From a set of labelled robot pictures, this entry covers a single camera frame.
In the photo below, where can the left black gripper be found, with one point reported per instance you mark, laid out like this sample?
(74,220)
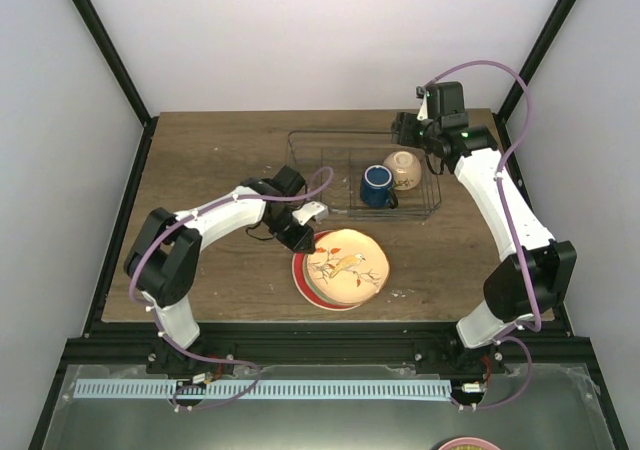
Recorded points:
(306,235)

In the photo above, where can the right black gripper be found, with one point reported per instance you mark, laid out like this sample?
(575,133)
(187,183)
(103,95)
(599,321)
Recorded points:
(400,130)

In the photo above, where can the cream ceramic bowl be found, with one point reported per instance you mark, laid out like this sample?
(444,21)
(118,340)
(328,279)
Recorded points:
(405,168)

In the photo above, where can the dark blue ceramic mug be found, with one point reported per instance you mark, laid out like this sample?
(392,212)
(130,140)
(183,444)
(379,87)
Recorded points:
(377,188)

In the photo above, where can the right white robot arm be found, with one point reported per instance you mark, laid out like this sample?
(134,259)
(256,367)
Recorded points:
(535,268)

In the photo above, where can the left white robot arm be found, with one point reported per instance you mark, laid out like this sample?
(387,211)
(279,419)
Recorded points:
(163,261)

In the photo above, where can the red-rimmed white plate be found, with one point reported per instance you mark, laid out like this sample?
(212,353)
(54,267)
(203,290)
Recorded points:
(333,282)

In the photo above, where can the green-rimmed plate in stack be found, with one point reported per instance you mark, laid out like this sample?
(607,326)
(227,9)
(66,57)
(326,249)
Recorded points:
(309,291)

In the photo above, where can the pink plate at bottom edge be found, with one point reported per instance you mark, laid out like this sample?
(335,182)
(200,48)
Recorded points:
(468,443)

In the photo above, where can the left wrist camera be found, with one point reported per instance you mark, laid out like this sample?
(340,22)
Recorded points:
(312,210)

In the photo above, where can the grey wire dish rack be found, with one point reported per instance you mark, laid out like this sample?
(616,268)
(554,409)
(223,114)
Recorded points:
(350,153)

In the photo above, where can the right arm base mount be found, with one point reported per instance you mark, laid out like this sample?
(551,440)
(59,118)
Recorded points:
(448,357)

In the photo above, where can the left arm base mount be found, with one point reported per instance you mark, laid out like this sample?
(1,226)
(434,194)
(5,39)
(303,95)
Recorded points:
(165,359)

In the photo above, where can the black aluminium frame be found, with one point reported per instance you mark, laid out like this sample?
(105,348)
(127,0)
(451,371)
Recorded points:
(297,343)

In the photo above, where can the light blue slotted cable duct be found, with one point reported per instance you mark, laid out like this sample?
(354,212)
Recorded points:
(403,390)

